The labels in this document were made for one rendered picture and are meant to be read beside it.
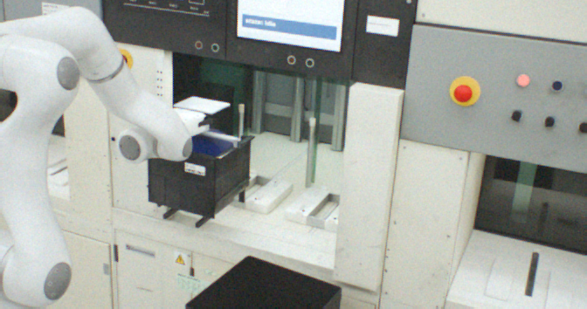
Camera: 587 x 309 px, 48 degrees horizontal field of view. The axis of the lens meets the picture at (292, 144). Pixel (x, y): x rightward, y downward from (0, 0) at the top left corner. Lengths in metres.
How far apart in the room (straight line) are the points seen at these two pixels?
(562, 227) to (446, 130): 0.67
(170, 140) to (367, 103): 0.47
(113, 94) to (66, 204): 0.89
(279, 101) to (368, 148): 1.18
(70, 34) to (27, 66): 0.15
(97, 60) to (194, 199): 0.57
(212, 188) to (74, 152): 0.58
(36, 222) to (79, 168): 0.90
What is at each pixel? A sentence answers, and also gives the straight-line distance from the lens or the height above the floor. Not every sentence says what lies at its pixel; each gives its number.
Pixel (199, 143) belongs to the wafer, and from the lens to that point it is 1.85.
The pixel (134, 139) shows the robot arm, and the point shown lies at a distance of 1.56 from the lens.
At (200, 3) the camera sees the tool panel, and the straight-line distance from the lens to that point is 1.77.
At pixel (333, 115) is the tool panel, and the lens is 2.66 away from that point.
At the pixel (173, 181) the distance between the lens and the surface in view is 1.81.
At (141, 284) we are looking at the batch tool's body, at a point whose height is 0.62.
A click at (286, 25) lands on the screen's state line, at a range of 1.66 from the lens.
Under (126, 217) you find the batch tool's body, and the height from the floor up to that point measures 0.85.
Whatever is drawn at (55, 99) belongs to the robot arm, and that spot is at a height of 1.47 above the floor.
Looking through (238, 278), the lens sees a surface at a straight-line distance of 1.74.
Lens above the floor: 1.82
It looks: 21 degrees down
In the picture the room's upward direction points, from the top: 3 degrees clockwise
